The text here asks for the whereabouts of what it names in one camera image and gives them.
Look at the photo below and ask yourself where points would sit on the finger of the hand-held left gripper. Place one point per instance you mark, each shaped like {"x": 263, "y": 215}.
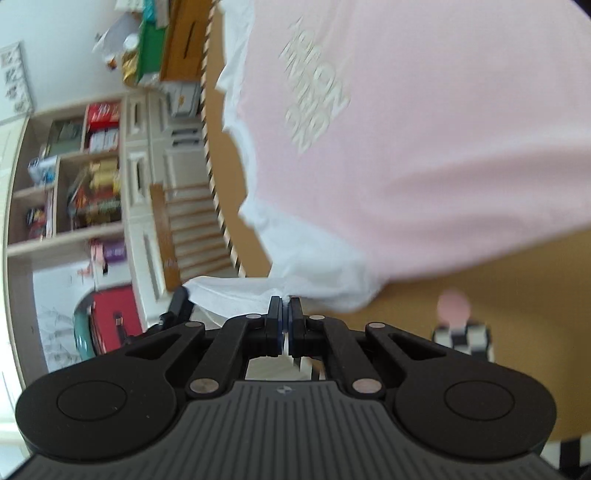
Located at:
{"x": 179, "y": 304}

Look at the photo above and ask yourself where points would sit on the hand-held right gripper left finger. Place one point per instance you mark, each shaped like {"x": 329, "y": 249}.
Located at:
{"x": 277, "y": 325}

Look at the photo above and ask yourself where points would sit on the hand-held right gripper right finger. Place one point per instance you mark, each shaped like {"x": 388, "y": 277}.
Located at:
{"x": 295, "y": 325}

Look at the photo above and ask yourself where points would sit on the pink and white t-shirt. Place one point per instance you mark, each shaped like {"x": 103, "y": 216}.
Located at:
{"x": 415, "y": 161}

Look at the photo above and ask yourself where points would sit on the red storage box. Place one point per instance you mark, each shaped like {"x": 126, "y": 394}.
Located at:
{"x": 113, "y": 318}

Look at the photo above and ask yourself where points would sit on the wooden spindle-back chair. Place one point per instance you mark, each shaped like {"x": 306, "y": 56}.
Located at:
{"x": 161, "y": 230}

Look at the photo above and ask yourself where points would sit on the purple water bottle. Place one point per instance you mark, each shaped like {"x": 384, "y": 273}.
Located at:
{"x": 114, "y": 252}

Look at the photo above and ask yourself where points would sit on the teal bowl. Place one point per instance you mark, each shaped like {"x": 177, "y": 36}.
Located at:
{"x": 82, "y": 327}

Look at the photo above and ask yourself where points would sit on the white cabinet with shelves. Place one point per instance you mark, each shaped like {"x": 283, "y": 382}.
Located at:
{"x": 134, "y": 184}

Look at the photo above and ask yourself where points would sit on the large glass jar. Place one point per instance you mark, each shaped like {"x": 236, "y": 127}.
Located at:
{"x": 92, "y": 203}

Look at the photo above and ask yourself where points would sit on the yellow cans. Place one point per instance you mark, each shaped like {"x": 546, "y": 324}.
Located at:
{"x": 105, "y": 174}

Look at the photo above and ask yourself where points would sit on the checkered sticker with pink dot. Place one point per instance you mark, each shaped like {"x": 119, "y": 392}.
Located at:
{"x": 461, "y": 337}

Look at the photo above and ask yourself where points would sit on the white and red box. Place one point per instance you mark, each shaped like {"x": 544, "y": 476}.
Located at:
{"x": 104, "y": 141}

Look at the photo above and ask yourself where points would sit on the green boxes on shelf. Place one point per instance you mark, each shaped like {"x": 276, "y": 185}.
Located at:
{"x": 64, "y": 136}

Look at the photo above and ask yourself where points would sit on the white cardboard box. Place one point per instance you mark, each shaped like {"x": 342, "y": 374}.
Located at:
{"x": 182, "y": 98}

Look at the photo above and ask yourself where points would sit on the gold foil bag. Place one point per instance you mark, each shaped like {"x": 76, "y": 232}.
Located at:
{"x": 130, "y": 69}

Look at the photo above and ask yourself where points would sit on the green plastic bin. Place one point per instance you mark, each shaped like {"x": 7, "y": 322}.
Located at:
{"x": 150, "y": 46}

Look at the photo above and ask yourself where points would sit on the wooden sideboard with drawers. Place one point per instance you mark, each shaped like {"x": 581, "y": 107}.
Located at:
{"x": 184, "y": 41}

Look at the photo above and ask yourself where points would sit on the white plastic bottle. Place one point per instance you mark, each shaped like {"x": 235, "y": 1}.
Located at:
{"x": 130, "y": 42}

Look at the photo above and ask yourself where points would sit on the white paper bag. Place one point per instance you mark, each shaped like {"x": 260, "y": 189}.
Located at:
{"x": 113, "y": 37}

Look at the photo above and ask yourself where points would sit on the white framed wall picture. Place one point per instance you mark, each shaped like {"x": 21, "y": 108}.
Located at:
{"x": 14, "y": 78}

